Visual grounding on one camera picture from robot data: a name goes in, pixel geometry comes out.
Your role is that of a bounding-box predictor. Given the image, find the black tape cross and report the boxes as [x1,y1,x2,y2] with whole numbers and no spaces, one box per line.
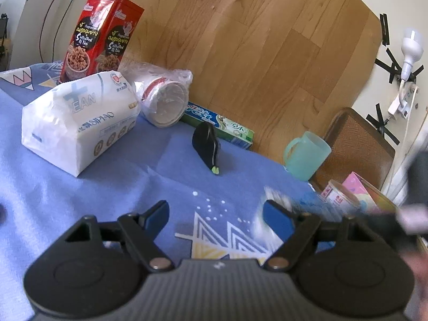
[366,102,400,147]
[374,47,423,85]

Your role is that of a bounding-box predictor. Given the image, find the green toothpaste box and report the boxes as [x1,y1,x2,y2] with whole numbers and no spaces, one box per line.
[180,102,255,151]

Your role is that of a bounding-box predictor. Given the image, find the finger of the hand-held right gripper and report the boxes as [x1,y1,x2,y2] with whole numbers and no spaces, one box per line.
[356,209,418,246]

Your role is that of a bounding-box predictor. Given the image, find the white light bulb socket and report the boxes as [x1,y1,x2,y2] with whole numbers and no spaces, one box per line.
[399,28,425,83]

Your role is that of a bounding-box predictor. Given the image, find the white tissue pack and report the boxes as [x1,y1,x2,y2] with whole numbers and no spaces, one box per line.
[21,70,140,178]

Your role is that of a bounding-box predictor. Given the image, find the paper cups in plastic bag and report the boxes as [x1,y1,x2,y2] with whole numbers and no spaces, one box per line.
[121,62,194,128]

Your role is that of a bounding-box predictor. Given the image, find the brown woven tray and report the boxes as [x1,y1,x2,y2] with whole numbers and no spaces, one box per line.
[312,107,396,192]

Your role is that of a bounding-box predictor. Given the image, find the clear blue printed packet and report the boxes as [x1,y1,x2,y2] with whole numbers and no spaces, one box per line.
[299,191,342,222]

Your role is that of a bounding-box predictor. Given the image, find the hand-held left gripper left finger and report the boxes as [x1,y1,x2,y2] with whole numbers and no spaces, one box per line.
[63,200,174,271]

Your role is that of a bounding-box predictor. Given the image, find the black wall cable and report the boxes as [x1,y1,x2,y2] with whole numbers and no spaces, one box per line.
[39,0,81,65]

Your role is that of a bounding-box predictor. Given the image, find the wooden board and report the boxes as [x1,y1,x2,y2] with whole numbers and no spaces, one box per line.
[100,0,382,167]

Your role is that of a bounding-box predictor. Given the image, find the green plastic mug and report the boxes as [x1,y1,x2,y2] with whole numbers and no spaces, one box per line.
[283,131,332,181]

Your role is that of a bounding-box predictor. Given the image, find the blue printed tablecloth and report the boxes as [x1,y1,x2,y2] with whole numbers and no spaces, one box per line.
[0,61,428,321]

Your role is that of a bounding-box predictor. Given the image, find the red snack tin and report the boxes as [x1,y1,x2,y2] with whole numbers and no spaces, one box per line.
[60,0,145,84]

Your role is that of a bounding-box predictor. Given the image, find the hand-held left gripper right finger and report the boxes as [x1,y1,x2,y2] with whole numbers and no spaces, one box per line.
[262,200,378,271]

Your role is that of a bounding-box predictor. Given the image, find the dark object by wall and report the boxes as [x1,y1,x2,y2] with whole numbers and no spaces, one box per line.
[0,13,9,61]

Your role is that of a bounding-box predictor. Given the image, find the white round can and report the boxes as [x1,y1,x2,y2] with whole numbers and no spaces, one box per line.
[320,179,362,215]

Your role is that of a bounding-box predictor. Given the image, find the pink cardboard box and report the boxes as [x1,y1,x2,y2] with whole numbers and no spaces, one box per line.
[341,171,399,215]

